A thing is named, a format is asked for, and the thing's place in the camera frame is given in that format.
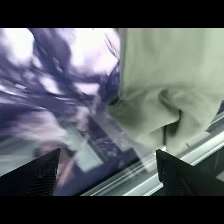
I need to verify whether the olive green garment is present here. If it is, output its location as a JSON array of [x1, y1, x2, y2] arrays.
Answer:
[[107, 28, 224, 155]]

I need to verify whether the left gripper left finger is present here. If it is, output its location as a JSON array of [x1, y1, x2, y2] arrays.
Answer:
[[0, 147, 62, 197]]

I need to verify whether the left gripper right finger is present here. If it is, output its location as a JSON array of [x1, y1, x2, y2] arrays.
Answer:
[[155, 148, 224, 197]]

